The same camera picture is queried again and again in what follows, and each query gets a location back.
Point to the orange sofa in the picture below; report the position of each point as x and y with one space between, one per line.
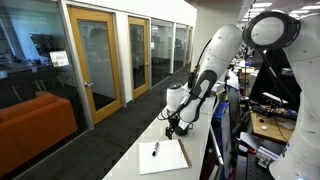
29 128

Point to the black marker pen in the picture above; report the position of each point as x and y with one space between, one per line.
155 148

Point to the wooden side table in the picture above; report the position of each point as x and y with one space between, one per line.
272 128

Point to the white lined notepad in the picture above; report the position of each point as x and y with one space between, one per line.
171 155

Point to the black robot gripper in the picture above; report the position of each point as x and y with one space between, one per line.
173 125

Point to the wooden office door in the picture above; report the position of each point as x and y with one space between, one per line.
139 54
97 53

